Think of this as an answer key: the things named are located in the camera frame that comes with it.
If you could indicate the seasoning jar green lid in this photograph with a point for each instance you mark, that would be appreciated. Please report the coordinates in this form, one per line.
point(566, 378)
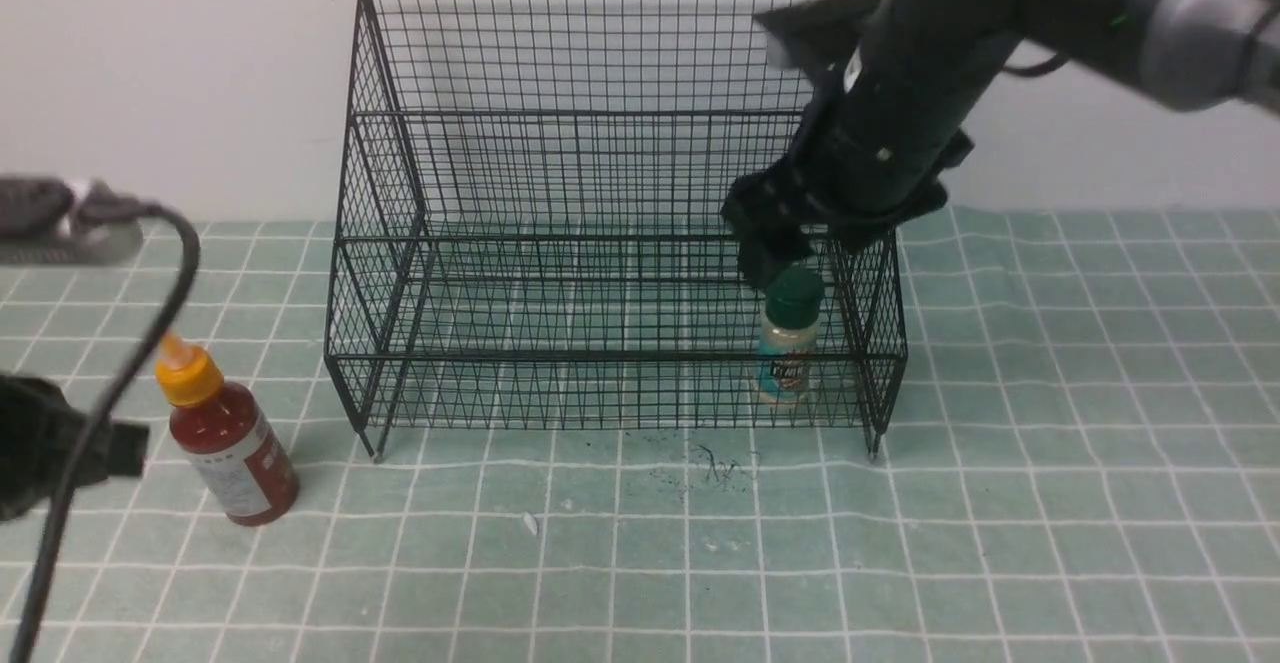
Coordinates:
point(788, 335)

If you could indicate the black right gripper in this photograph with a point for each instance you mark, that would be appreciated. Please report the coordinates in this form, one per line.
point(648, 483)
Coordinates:
point(830, 177)

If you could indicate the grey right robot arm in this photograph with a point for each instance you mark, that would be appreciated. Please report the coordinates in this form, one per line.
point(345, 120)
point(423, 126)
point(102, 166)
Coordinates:
point(894, 81)

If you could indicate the green checkered tablecloth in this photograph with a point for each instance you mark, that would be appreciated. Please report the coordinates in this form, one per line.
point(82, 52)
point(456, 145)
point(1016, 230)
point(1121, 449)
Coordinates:
point(1081, 467)

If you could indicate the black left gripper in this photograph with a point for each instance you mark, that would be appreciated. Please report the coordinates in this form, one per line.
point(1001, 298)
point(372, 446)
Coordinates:
point(38, 431)

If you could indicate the red sauce bottle yellow cap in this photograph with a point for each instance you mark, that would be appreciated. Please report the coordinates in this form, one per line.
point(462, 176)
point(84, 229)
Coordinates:
point(225, 435)

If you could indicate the black wire mesh shelf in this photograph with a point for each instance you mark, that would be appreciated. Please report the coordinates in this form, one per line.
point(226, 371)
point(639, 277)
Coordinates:
point(528, 231)

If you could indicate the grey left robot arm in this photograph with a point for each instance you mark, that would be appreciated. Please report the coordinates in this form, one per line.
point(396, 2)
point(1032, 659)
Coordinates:
point(43, 226)

